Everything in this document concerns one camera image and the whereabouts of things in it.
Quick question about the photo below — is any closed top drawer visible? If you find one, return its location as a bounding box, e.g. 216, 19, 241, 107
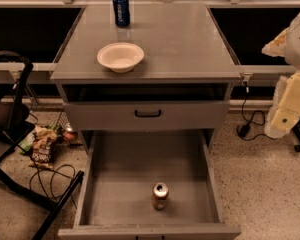
64, 101, 230, 131

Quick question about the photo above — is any black top drawer handle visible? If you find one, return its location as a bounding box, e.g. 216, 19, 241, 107
134, 109, 162, 118

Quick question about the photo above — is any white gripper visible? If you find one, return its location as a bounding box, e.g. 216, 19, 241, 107
261, 29, 300, 139

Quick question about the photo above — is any orange soda can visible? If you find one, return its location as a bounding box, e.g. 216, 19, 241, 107
152, 182, 169, 210

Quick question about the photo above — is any green snack bag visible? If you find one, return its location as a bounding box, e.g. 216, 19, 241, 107
19, 131, 36, 155

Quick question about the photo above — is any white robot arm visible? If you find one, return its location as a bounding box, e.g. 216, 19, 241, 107
261, 13, 300, 139

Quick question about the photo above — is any black power adapter cable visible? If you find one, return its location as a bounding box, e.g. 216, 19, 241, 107
236, 81, 278, 142

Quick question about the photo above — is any blue pepsi can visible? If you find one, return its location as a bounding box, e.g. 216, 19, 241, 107
112, 0, 130, 27

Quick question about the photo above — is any white paper bowl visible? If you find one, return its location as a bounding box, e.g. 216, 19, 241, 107
97, 42, 144, 73

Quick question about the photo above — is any open middle drawer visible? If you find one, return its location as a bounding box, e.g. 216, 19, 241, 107
59, 130, 241, 240

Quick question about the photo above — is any small red snack item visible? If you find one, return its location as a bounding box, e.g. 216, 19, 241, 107
63, 124, 78, 144

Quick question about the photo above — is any grey drawer cabinet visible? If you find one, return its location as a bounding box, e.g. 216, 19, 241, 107
50, 0, 243, 240

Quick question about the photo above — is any black chair frame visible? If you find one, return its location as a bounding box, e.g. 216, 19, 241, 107
0, 50, 84, 240

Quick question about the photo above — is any brown chip bag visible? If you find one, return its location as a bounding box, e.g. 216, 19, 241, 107
28, 126, 57, 170

